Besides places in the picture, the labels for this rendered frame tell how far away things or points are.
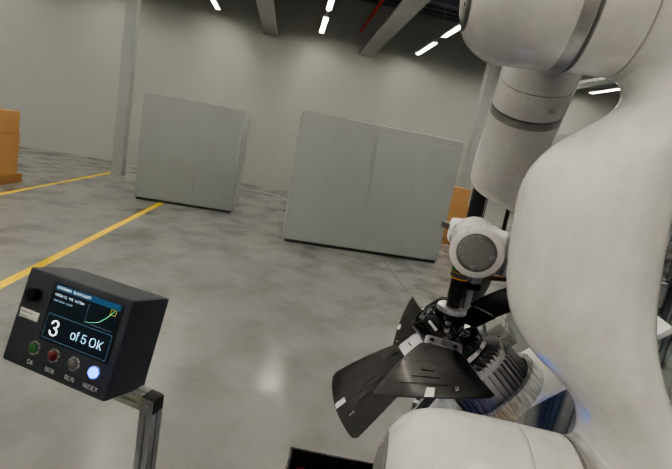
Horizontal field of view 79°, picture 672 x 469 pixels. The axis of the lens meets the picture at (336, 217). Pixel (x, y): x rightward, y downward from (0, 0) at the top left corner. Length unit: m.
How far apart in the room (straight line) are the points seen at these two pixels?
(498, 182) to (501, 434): 0.35
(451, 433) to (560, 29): 0.30
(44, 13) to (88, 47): 1.36
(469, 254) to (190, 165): 7.61
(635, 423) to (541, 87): 0.35
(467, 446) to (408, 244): 6.55
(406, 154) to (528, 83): 6.11
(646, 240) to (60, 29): 14.64
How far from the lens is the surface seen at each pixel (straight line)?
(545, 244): 0.32
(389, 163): 6.56
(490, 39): 0.36
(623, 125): 0.34
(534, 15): 0.35
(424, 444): 0.34
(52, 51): 14.74
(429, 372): 0.92
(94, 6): 14.49
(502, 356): 1.14
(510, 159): 0.59
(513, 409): 1.11
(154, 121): 8.27
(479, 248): 0.68
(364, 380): 1.18
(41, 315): 1.01
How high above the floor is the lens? 1.60
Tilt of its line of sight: 10 degrees down
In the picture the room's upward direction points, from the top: 10 degrees clockwise
